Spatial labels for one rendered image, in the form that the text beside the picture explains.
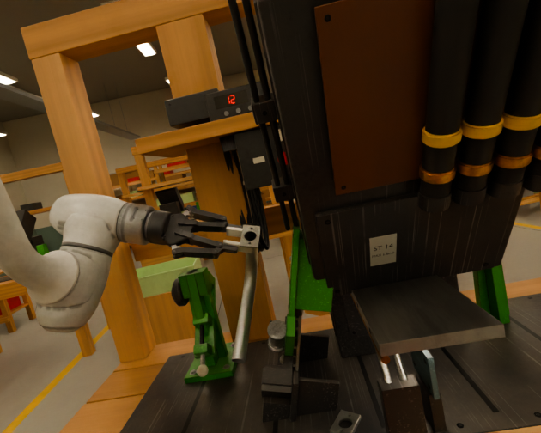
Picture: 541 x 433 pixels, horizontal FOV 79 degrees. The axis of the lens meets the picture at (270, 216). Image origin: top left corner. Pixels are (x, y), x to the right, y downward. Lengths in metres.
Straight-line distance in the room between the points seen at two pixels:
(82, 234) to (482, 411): 0.82
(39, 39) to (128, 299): 0.81
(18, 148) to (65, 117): 11.64
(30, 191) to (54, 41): 11.50
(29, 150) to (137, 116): 3.46
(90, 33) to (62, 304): 0.77
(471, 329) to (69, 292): 0.66
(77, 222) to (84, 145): 0.41
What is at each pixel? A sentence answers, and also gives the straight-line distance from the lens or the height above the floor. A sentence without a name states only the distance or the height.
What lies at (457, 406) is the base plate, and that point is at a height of 0.90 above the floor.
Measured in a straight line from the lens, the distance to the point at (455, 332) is 0.51.
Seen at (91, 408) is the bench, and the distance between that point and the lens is 1.11.
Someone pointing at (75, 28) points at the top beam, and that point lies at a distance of 1.21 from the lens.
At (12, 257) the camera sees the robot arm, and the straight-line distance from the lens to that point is 0.66.
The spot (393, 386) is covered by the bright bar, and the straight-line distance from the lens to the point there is 0.62.
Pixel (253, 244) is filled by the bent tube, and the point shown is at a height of 1.24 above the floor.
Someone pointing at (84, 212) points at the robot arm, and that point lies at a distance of 0.79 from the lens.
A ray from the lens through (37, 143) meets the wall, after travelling 12.52.
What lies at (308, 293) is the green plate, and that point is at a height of 1.14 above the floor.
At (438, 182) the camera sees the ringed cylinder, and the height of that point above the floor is 1.32.
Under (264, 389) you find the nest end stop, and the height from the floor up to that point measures 0.97.
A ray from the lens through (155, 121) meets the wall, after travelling 11.17.
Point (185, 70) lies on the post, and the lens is 1.05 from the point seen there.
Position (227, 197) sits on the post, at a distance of 0.99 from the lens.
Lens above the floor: 1.38
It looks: 7 degrees down
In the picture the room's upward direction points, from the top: 12 degrees counter-clockwise
